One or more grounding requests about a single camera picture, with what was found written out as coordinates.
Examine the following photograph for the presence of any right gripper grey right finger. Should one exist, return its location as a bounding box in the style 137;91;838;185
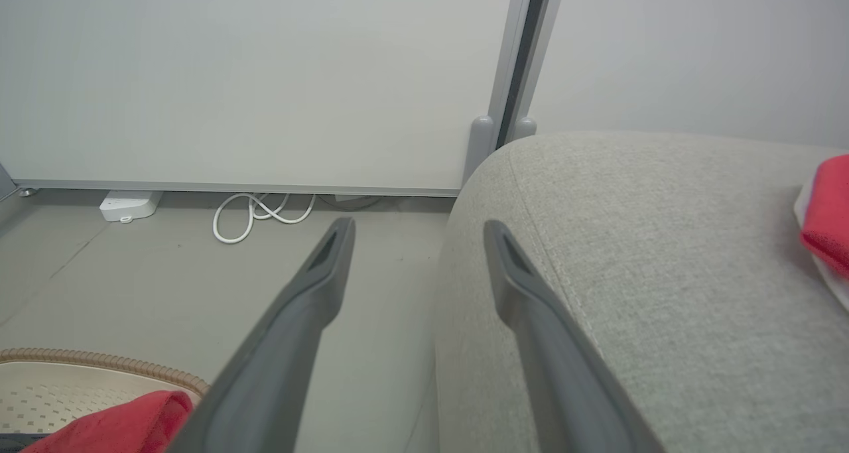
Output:
483;219;665;453

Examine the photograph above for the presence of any grey fabric sofa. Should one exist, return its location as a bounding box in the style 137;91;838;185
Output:
434;131;849;453

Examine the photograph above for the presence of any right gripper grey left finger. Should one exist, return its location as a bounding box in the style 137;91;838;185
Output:
166;217;356;453

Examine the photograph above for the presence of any beige plastic laundry basket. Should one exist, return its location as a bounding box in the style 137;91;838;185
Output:
0;348;212;453

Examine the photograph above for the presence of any white coiled power cable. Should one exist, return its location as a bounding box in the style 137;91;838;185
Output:
212;192;316;245

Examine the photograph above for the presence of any wide white partition panel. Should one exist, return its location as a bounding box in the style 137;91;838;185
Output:
0;0;535;198

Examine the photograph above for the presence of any white power strip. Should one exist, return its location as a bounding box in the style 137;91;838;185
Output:
99;190;163;224

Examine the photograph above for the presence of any red garment with white label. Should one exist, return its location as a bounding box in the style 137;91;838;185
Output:
20;390;194;453

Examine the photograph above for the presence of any white cloth piece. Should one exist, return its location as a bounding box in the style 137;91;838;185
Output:
793;181;849;311

